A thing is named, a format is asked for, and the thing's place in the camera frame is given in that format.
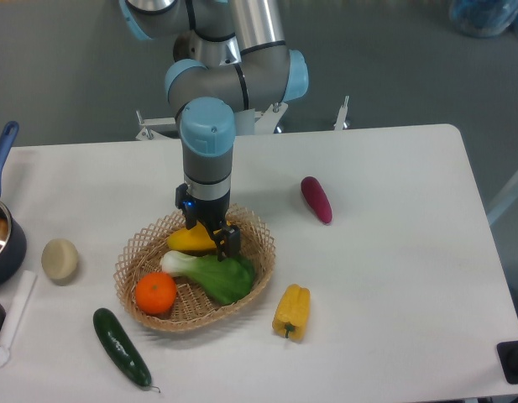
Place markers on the dark green cucumber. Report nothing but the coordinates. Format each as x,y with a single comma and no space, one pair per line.
120,349

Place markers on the yellow bell pepper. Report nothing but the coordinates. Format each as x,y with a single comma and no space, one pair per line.
292,313

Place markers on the white plastic utensil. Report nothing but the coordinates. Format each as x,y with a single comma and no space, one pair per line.
13,318

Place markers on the white frame at right edge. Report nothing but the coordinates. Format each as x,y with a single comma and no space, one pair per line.
503,200

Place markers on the yellow mango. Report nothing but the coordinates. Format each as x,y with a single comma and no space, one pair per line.
195,241

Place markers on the black device at right edge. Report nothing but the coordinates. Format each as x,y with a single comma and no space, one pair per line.
508,355

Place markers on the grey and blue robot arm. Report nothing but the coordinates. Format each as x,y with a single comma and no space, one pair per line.
254,71

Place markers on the blue plastic bag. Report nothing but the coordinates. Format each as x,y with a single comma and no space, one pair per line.
482,19

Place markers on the green bok choy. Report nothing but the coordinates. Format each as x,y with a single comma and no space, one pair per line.
225,281

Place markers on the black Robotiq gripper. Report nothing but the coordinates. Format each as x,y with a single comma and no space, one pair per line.
211,214

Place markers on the beige round potato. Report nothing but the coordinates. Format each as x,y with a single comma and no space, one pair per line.
59,259

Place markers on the woven wicker basket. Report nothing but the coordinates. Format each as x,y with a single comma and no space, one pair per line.
192,308

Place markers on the purple sweet potato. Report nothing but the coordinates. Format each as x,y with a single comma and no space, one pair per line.
316,199

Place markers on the orange tangerine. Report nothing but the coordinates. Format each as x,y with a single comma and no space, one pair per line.
155,293

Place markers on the blue saucepan with handle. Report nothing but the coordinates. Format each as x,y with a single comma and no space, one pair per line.
13,242

